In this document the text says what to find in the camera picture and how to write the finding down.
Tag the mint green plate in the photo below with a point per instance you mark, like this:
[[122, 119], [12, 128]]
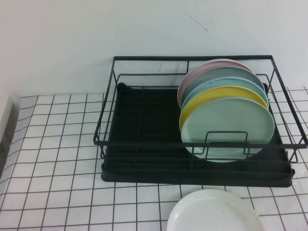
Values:
[[228, 120]]

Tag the pink plate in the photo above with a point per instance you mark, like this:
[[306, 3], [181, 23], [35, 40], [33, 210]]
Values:
[[192, 74]]

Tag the yellow plate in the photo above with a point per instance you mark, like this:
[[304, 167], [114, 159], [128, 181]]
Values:
[[216, 93]]

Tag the light blue plate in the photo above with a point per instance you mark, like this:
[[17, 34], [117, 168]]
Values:
[[216, 83]]

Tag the grey plate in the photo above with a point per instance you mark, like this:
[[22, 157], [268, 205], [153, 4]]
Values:
[[228, 72]]

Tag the white plate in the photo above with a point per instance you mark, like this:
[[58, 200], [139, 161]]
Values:
[[211, 211]]

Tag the black plastic drip tray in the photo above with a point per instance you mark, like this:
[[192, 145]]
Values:
[[144, 178]]

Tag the white black-grid tablecloth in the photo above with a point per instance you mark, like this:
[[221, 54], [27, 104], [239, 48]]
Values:
[[48, 168]]

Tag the white box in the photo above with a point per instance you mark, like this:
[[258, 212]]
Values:
[[7, 115]]

